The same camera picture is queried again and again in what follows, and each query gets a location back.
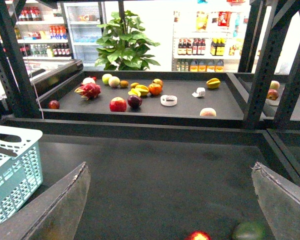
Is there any red apple near front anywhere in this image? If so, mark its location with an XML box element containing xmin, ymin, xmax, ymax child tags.
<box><xmin>184</xmin><ymin>230</ymin><xmax>212</xmax><ymax>240</ymax></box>

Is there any yellow star fruit left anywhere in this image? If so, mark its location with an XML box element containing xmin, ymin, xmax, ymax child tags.
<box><xmin>128</xmin><ymin>84</ymin><xmax>150</xmax><ymax>97</ymax></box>

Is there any small red fruit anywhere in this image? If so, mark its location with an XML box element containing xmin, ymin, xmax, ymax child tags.
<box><xmin>48</xmin><ymin>100</ymin><xmax>60</xmax><ymax>110</ymax></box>

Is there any black metal rack post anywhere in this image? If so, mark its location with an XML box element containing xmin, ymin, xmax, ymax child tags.
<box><xmin>0</xmin><ymin>0</ymin><xmax>42</xmax><ymax>119</ymax></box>
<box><xmin>243</xmin><ymin>0</ymin><xmax>300</xmax><ymax>129</ymax></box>

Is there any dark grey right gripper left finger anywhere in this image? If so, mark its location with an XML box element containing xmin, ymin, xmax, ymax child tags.
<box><xmin>0</xmin><ymin>162</ymin><xmax>91</xmax><ymax>240</ymax></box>

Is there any small yellow orange fruit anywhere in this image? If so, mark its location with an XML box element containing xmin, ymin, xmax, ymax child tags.
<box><xmin>130</xmin><ymin>82</ymin><xmax>139</xmax><ymax>89</ymax></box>

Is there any black metal rack post right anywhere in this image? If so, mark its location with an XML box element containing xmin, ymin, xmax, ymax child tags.
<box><xmin>243</xmin><ymin>0</ymin><xmax>300</xmax><ymax>129</ymax></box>

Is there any black display tray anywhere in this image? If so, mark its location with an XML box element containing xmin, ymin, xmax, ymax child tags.
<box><xmin>39</xmin><ymin>71</ymin><xmax>248</xmax><ymax>128</ymax></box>

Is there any left store shelf with drinks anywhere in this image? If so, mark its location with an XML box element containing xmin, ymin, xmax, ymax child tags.
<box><xmin>5</xmin><ymin>0</ymin><xmax>72</xmax><ymax>60</ymax></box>

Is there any green apple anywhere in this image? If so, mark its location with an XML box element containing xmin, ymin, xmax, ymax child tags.
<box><xmin>102</xmin><ymin>73</ymin><xmax>112</xmax><ymax>85</ymax></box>

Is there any orange tangerine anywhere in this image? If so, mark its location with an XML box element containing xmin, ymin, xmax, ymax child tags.
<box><xmin>148</xmin><ymin>83</ymin><xmax>162</xmax><ymax>96</ymax></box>

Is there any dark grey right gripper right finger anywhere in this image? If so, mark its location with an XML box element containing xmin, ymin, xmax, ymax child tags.
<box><xmin>251</xmin><ymin>162</ymin><xmax>300</xmax><ymax>240</ymax></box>

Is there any glass door refrigerator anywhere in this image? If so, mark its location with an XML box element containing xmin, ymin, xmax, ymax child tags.
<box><xmin>62</xmin><ymin>1</ymin><xmax>106</xmax><ymax>67</ymax></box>

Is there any light blue plastic basket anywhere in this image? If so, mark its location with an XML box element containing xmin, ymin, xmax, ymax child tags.
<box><xmin>0</xmin><ymin>125</ymin><xmax>43</xmax><ymax>224</ymax></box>

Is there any dark purple plum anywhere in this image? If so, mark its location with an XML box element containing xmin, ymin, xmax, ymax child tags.
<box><xmin>127</xmin><ymin>95</ymin><xmax>143</xmax><ymax>109</ymax></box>

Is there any pale peach fruit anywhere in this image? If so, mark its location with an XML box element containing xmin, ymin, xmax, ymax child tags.
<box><xmin>199</xmin><ymin>107</ymin><xmax>217</xmax><ymax>117</ymax></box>

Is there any pale apple on side shelf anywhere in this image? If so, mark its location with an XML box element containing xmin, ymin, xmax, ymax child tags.
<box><xmin>269</xmin><ymin>80</ymin><xmax>280</xmax><ymax>91</ymax></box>

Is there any red yellow peach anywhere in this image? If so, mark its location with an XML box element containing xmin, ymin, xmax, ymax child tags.
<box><xmin>152</xmin><ymin>78</ymin><xmax>164</xmax><ymax>87</ymax></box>

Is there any black metal rack post left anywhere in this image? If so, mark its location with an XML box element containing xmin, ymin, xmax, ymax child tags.
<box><xmin>0</xmin><ymin>0</ymin><xmax>42</xmax><ymax>119</ymax></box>

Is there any brown kiwi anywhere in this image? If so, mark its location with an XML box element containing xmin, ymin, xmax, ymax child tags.
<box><xmin>119</xmin><ymin>80</ymin><xmax>129</xmax><ymax>88</ymax></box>

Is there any right store shelf with bottles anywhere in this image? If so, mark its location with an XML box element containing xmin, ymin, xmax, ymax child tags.
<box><xmin>171</xmin><ymin>4</ymin><xmax>250</xmax><ymax>72</ymax></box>

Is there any green potted plant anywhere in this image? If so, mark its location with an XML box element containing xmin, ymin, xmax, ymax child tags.
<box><xmin>94</xmin><ymin>10</ymin><xmax>160</xmax><ymax>71</ymax></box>

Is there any green avocado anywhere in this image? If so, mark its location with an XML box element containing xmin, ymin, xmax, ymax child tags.
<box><xmin>231</xmin><ymin>221</ymin><xmax>266</xmax><ymax>240</ymax></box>

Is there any white pink dragon fruit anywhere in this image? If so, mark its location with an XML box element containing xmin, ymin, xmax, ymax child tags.
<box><xmin>81</xmin><ymin>76</ymin><xmax>97</xmax><ymax>85</ymax></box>

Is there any red mango on side shelf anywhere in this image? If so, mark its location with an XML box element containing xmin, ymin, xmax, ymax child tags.
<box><xmin>266</xmin><ymin>89</ymin><xmax>280</xmax><ymax>101</ymax></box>

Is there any yellow star fruit right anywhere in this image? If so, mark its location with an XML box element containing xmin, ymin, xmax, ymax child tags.
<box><xmin>206</xmin><ymin>78</ymin><xmax>221</xmax><ymax>90</ymax></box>

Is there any yellow star fruit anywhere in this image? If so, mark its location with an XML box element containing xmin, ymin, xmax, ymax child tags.
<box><xmin>206</xmin><ymin>78</ymin><xmax>221</xmax><ymax>90</ymax></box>
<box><xmin>128</xmin><ymin>84</ymin><xmax>150</xmax><ymax>97</ymax></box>

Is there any white tape roll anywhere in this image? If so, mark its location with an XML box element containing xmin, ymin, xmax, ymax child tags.
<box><xmin>160</xmin><ymin>94</ymin><xmax>178</xmax><ymax>107</ymax></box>

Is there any large red apple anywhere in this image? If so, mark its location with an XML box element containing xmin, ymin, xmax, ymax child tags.
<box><xmin>109</xmin><ymin>97</ymin><xmax>127</xmax><ymax>112</ymax></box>

